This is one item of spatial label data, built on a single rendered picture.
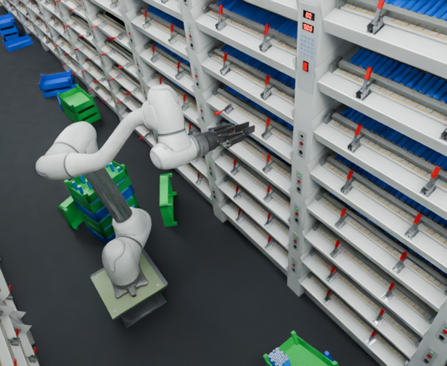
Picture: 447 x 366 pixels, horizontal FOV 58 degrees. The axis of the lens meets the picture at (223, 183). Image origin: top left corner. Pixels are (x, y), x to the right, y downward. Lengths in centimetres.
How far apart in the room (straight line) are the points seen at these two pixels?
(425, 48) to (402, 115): 20
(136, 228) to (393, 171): 131
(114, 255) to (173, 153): 78
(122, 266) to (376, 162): 127
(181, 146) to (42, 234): 175
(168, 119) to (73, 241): 161
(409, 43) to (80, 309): 209
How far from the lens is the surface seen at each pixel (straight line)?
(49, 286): 268
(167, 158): 139
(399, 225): 145
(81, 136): 183
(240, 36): 163
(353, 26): 120
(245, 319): 226
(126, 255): 203
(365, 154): 137
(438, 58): 108
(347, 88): 130
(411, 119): 120
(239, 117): 186
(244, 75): 174
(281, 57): 147
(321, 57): 131
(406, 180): 131
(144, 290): 219
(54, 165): 172
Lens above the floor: 202
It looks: 44 degrees down
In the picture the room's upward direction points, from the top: 7 degrees counter-clockwise
